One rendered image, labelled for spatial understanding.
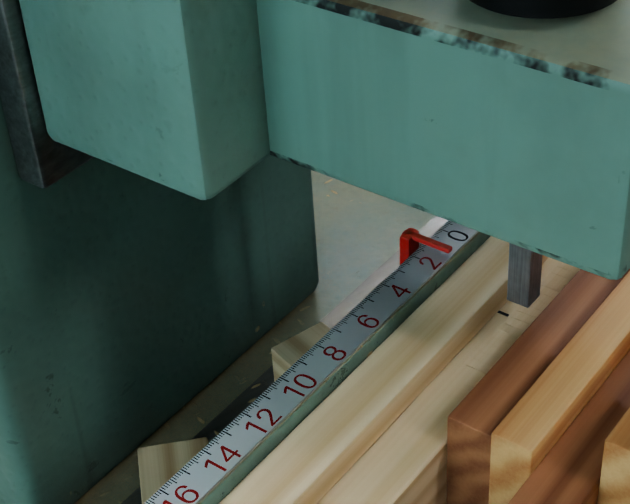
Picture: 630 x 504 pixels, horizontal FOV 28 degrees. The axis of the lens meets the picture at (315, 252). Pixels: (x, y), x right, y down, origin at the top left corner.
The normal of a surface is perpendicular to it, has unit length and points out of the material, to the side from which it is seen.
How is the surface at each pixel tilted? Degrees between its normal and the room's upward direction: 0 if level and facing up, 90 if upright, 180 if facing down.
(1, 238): 90
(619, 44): 0
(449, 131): 90
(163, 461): 0
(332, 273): 0
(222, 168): 90
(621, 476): 90
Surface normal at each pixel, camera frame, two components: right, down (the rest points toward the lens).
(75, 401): 0.80, 0.33
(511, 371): -0.06, -0.80
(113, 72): -0.60, 0.51
